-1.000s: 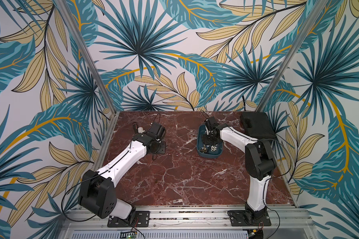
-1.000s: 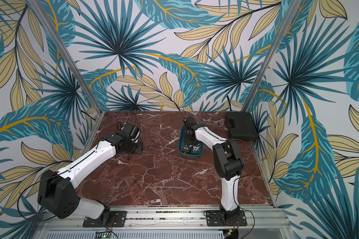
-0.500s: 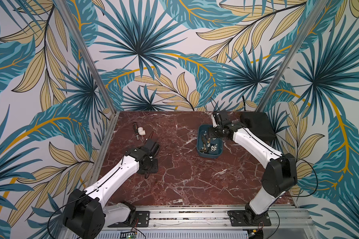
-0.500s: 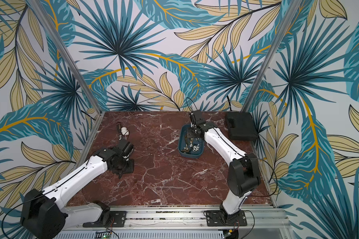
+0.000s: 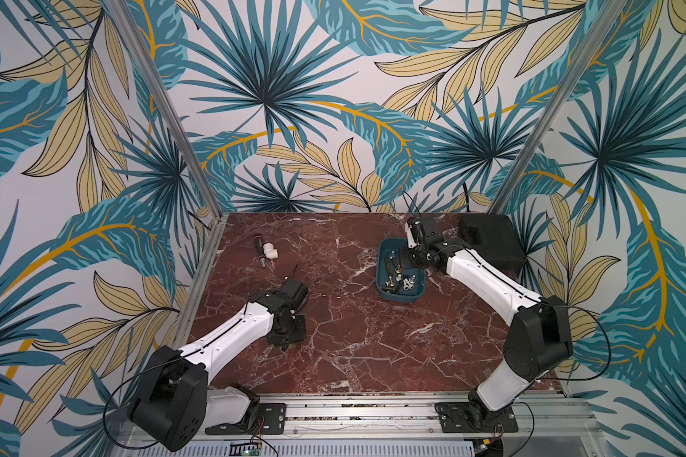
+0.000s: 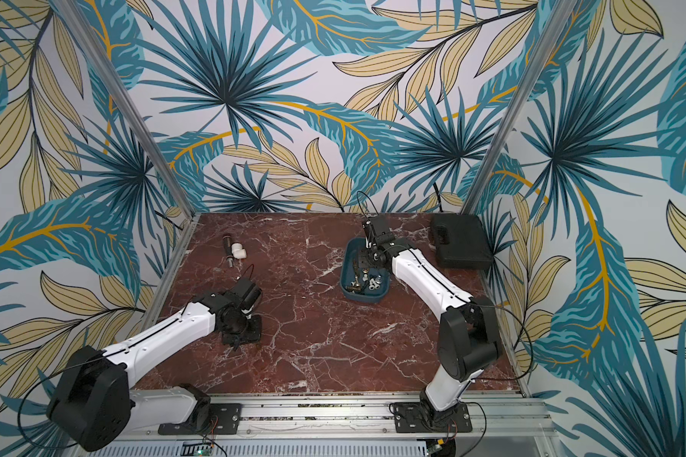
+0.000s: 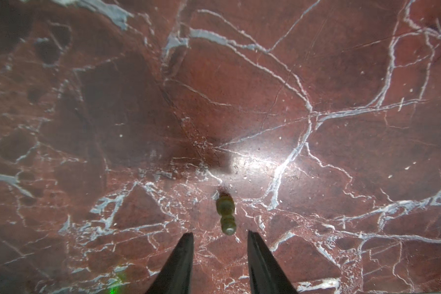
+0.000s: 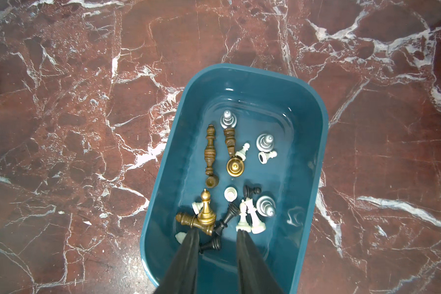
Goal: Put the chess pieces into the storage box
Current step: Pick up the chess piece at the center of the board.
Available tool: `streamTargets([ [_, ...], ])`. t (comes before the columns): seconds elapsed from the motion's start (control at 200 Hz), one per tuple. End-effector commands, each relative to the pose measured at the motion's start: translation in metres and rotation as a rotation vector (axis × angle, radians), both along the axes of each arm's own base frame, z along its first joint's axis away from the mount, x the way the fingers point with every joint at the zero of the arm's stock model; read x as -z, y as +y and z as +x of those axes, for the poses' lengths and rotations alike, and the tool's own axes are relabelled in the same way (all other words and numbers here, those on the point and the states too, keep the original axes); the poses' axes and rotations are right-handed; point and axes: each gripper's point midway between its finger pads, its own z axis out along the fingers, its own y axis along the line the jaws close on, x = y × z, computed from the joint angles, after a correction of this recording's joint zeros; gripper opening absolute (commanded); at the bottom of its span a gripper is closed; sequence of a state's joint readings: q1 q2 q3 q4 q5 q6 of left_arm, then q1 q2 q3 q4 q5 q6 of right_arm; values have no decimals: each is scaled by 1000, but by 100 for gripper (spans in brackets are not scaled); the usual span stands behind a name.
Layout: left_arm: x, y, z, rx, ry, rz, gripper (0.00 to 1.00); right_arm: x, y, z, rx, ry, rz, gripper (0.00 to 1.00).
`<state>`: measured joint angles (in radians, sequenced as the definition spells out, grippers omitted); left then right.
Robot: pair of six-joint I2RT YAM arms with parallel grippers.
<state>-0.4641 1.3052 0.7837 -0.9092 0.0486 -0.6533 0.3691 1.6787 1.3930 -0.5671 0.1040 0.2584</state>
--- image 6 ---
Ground teal plastic storage box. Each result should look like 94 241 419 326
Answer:
339 238 391 304

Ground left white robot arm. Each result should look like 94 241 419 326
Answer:
47 277 262 451

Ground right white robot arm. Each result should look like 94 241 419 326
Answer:
362 215 503 417

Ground white pipe elbow fitting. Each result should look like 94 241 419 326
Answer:
232 243 248 260

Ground black plastic tool case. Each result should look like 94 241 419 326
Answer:
430 213 494 270

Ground black orange screwdriver handle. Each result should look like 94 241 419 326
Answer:
222 233 234 268

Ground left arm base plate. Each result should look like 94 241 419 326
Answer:
158 403 242 436

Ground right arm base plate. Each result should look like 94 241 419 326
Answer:
388 402 473 434

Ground aluminium frame rail front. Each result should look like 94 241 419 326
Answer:
99 391 567 456

